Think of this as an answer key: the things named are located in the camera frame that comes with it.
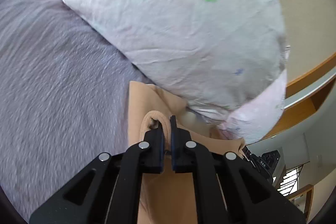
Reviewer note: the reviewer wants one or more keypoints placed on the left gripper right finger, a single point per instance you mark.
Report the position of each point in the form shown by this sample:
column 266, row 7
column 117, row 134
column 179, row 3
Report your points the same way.
column 227, row 188

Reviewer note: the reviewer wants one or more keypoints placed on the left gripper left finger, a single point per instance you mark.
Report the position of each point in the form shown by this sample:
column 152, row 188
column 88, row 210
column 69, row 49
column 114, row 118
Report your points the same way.
column 108, row 189

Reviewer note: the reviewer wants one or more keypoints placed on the tan long-sleeve shirt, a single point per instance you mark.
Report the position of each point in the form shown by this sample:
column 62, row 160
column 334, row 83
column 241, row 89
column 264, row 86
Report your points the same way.
column 168, row 197

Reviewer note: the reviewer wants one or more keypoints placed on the wooden headboard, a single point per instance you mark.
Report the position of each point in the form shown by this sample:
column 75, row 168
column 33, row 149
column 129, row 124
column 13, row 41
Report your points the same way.
column 305, row 103

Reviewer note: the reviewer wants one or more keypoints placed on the lilac bed sheet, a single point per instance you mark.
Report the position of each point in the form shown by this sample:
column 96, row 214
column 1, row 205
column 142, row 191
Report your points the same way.
column 64, row 97

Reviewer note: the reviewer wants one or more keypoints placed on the left floral pillow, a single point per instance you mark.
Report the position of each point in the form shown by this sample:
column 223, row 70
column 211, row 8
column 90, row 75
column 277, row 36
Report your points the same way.
column 226, row 58

